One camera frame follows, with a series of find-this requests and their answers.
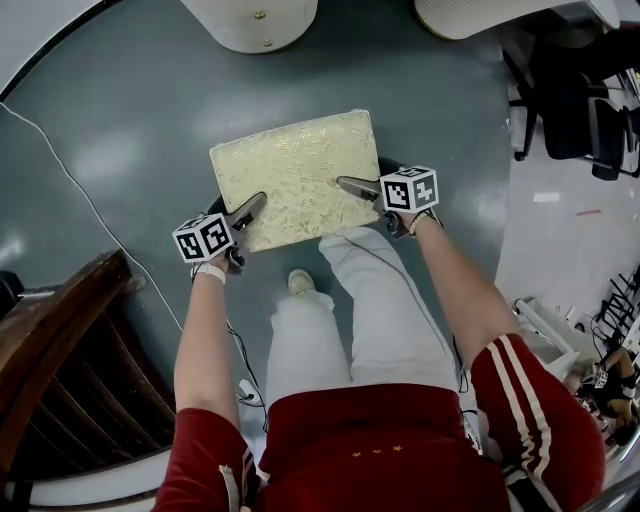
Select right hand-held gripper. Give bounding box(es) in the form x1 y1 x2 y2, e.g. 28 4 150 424
336 155 441 241

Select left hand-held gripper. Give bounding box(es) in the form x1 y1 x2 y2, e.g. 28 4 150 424
171 191 268 276

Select cream gold cushioned stool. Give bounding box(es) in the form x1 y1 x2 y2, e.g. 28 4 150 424
208 108 382 254

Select white curved desk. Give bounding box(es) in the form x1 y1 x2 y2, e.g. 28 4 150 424
178 0 621 54

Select person's right forearm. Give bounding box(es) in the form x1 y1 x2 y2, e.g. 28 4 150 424
410 209 521 369

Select person's left forearm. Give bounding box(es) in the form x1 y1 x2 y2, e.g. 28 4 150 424
174 257 242 426

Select person's left shoe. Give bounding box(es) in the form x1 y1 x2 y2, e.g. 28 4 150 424
287 268 317 297

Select white trousers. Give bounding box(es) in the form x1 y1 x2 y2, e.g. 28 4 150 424
264 227 459 417

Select white plug adapter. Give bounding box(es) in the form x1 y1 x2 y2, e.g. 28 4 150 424
237 378 265 406

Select dark wooden chair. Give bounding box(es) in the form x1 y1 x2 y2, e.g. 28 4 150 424
0 248 177 506

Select black office chair with headrest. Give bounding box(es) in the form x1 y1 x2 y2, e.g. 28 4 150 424
502 22 640 162

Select black floor device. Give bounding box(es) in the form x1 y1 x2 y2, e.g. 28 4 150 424
0 269 24 320

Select black metal rack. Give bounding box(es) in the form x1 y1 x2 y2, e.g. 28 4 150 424
593 271 640 342

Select red striped shirt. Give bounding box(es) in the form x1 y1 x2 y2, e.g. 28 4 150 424
153 331 609 512

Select thin bracelet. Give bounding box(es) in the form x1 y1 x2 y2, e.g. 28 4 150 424
409 209 435 235

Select white floor cable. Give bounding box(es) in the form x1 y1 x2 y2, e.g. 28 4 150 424
0 101 185 332

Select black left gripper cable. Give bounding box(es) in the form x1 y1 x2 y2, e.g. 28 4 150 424
225 319 272 432

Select white metal frame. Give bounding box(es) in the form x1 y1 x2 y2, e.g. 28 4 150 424
514 295 582 382

